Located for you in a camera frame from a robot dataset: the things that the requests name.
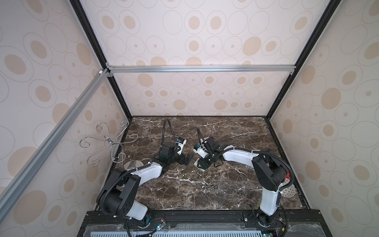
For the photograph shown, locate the mint green box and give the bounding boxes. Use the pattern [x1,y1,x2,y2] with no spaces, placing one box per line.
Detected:
[194,159,209,171]

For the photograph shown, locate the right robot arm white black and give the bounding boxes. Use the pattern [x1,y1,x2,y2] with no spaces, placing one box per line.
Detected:
[193,137,294,219]

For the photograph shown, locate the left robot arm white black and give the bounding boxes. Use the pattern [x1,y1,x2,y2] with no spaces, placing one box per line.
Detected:
[97,137,193,226]

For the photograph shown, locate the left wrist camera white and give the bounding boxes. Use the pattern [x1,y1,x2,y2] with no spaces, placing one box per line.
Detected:
[176,137,187,155]

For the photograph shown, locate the black corrugated cable right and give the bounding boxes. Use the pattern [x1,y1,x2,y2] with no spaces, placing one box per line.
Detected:
[196,127,206,146]

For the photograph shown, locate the black corrugated cable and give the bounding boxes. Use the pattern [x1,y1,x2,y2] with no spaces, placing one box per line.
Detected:
[196,127,206,146]
[150,118,178,162]

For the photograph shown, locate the black corrugated cable left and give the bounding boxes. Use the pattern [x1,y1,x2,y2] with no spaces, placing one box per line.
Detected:
[150,118,178,162]

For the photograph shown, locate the silver wire jewelry stand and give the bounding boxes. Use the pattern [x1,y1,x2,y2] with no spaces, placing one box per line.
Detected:
[79,120,139,167]

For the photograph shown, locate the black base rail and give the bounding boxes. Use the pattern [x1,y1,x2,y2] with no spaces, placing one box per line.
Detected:
[78,209,332,237]

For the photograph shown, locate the horizontal aluminium rail back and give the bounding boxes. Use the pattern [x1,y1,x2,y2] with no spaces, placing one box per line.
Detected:
[109,64,296,74]

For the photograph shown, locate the diagonal aluminium rail left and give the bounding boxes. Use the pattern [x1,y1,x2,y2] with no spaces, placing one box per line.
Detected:
[1,68,110,222]

